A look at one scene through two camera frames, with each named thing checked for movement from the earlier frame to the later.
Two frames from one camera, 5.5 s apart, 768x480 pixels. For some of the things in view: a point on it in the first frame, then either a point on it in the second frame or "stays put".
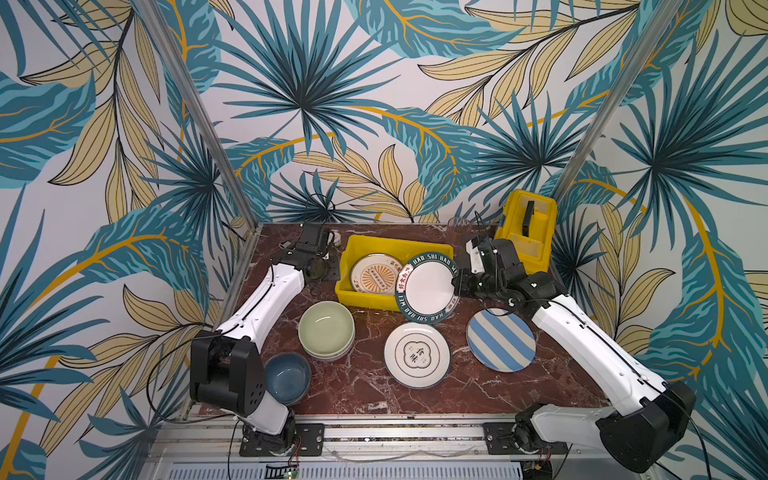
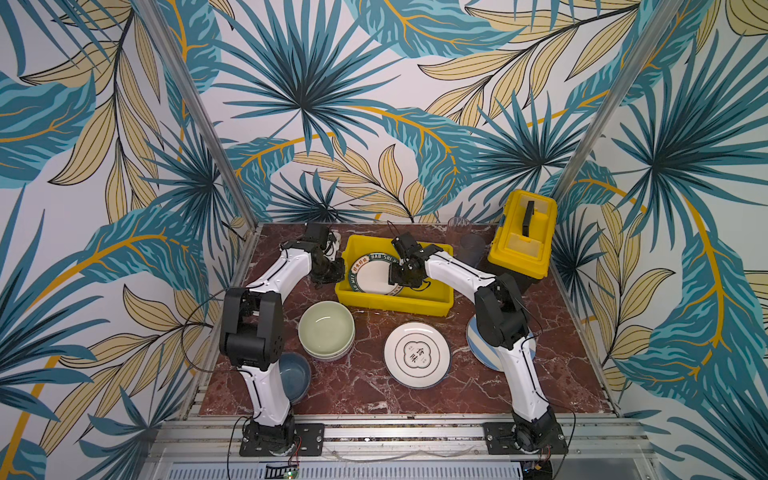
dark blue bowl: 288,377 stays put
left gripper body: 318,238 stays put
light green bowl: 326,330 stays put
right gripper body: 470,282 → 405,276
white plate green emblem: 417,355 stays put
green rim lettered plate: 425,291 → 370,273
